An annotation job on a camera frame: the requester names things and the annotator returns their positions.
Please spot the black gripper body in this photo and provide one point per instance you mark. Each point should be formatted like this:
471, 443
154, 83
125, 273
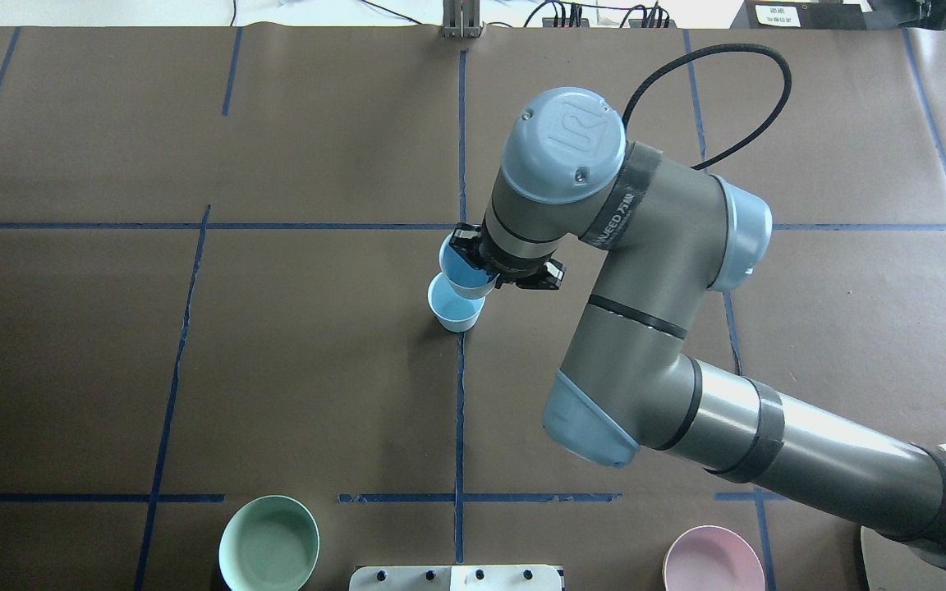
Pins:
466, 241

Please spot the light blue cup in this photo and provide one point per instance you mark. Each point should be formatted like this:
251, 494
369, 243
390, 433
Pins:
454, 313
468, 282

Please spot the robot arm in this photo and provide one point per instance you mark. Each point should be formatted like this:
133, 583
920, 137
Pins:
672, 234

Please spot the black power strip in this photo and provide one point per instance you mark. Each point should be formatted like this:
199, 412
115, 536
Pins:
637, 20

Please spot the pink bowl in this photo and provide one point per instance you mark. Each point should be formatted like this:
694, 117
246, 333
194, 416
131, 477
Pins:
712, 558

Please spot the black box with label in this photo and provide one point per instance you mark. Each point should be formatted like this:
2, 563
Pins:
798, 15

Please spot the green bowl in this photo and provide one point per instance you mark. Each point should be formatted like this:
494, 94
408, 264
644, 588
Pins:
271, 543

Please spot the cream toaster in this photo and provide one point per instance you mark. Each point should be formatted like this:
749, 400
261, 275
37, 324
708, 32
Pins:
887, 565

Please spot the grey aluminium camera post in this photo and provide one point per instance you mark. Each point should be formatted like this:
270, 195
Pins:
461, 19

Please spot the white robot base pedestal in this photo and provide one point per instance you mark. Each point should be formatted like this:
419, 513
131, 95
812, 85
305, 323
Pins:
459, 577

